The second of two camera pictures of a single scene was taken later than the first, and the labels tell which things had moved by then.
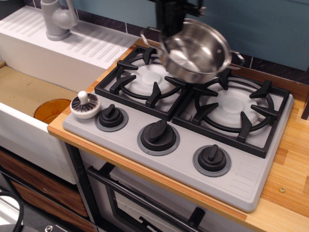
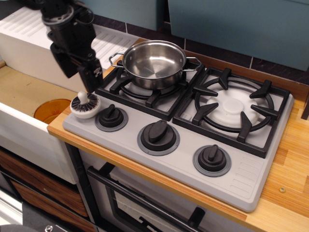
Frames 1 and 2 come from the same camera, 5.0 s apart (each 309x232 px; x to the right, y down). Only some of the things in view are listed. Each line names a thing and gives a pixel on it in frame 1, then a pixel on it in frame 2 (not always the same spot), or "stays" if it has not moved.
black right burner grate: [245, 113] stays
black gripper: [170, 13] -> [76, 37]
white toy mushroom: [85, 105] stays
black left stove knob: [111, 119] stays
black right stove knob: [212, 161] stays
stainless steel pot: [203, 52] -> [154, 65]
